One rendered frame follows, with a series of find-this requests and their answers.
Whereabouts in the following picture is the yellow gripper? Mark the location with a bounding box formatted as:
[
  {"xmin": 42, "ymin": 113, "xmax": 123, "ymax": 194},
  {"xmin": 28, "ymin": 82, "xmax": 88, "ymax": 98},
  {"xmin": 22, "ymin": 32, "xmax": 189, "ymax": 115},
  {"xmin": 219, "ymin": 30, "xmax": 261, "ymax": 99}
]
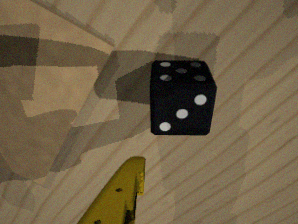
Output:
[{"xmin": 77, "ymin": 156, "xmax": 145, "ymax": 224}]

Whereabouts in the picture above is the tan flat mat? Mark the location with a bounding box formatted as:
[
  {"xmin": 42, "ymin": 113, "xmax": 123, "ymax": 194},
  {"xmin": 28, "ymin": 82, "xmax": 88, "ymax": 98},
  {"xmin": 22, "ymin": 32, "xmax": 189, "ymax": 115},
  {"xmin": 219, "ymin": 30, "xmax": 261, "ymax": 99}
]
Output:
[{"xmin": 0, "ymin": 0, "xmax": 115, "ymax": 185}]

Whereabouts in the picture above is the black die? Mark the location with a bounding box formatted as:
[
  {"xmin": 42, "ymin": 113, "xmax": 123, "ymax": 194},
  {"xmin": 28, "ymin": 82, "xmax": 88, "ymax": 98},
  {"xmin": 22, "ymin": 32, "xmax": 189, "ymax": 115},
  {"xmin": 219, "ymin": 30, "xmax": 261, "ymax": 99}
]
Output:
[{"xmin": 150, "ymin": 61, "xmax": 217, "ymax": 135}]

